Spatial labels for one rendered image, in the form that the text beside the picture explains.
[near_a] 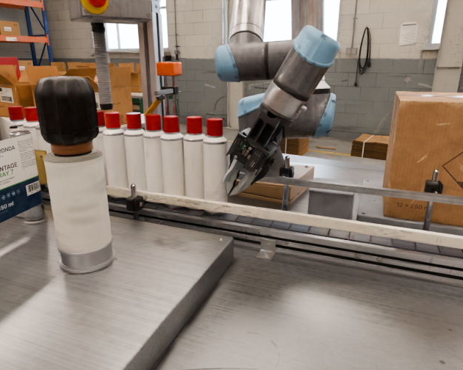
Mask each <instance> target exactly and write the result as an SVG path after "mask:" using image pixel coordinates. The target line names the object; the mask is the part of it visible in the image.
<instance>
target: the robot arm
mask: <svg viewBox="0 0 463 370"><path fill-rule="evenodd" d="M265 11H266V0H234V3H233V10H232V15H231V26H230V33H229V44H225V45H222V46H218V47H217V48H216V51H215V69H216V73H217V75H218V78H219V79H220V80H221V81H224V82H241V81H256V80H269V79H270V80H272V79H273V81H272V82H271V83H270V86H269V87H268V89H267V91H266V92H265V93H262V94H258V95H252V96H248V97H245V98H242V99H241V100H240V101H239V102H238V105H237V106H238V115H237V117H238V124H239V133H238V134H237V136H236V138H235V140H234V141H233V143H232V145H231V147H230V149H229V151H228V152H227V154H226V156H228V155H229V154H230V165H229V168H228V170H227V174H225V176H224V178H223V182H226V191H227V194H229V195H230V196H231V195H235V194H238V193H240V192H242V191H243V190H245V189H247V188H248V187H250V186H251V185H252V184H254V183H255V182H257V181H258V180H260V179H262V178H264V177H265V176H266V175H275V176H279V168H280V167H281V166H282V165H284V157H283V155H282V152H281V148H280V142H281V141H282V139H295V138H312V139H314V138H315V137H327V136H328V135H329V134H330V132H331V128H332V124H333V120H334V110H335V102H336V95H335V94H333V93H331V94H330V86H328V85H327V83H325V81H324V75H325V74H326V71H327V70H328V69H329V67H330V66H332V64H333V63H334V59H335V57H336V55H337V54H338V52H339V50H340V44H339V42H337V41H336V40H335V39H333V38H332V37H329V36H328V35H326V34H325V0H291V40H276V41H265V42H264V33H265ZM240 172H243V173H245V175H244V177H243V178H241V179H240V180H239V182H238V185H236V186H235V183H236V180H237V179H238V178H239V176H240Z"/></svg>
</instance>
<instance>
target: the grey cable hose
mask: <svg viewBox="0 0 463 370"><path fill-rule="evenodd" d="M91 26H92V27H91V28H92V30H91V31H92V32H93V33H92V34H93V40H94V41H93V42H94V44H93V45H94V47H95V48H94V53H95V57H96V58H95V61H96V67H97V68H96V69H97V80H98V88H99V89H98V90H99V94H100V95H99V99H100V104H99V106H100V108H101V110H111V109H113V102H112V96H111V89H110V88H111V85H110V77H109V71H108V69H109V68H108V67H109V65H108V58H107V57H108V56H107V48H106V47H107V46H106V40H105V39H106V35H105V31H106V30H105V24H104V23H91Z"/></svg>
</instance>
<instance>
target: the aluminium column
mask: <svg viewBox="0 0 463 370"><path fill-rule="evenodd" d="M150 3H151V0H150ZM137 33H138V43H139V52H140V72H141V82H142V92H143V111H144V114H145V113H146V112H147V110H148V109H149V107H150V106H151V102H150V89H149V77H148V60H147V51H146V34H145V23H137ZM147 35H148V54H149V65H150V77H151V98H152V103H153V102H154V101H155V100H156V97H159V96H165V95H154V91H155V90H161V89H162V87H163V86H164V79H163V76H158V75H157V62H162V57H163V56H164V49H163V36H162V14H160V13H157V12H152V11H151V19H150V21H149V22H147ZM153 114H160V115H161V127H162V129H161V130H162V131H164V123H163V117H164V116H165V99H163V100H162V101H161V102H160V104H159V105H158V106H157V108H156V109H155V110H154V111H153ZM144 121H145V131H147V130H146V116H144Z"/></svg>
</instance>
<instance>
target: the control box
mask: <svg viewBox="0 0 463 370"><path fill-rule="evenodd" d="M68 9H69V15H70V20H71V21H73V22H87V23H116V24H131V25H137V23H147V22H149V21H150V19H151V3H150V0H107V1H106V4H105V5H104V6H103V7H99V8H97V7H93V6H92V5H91V4H90V3H89V1H88V0H68Z"/></svg>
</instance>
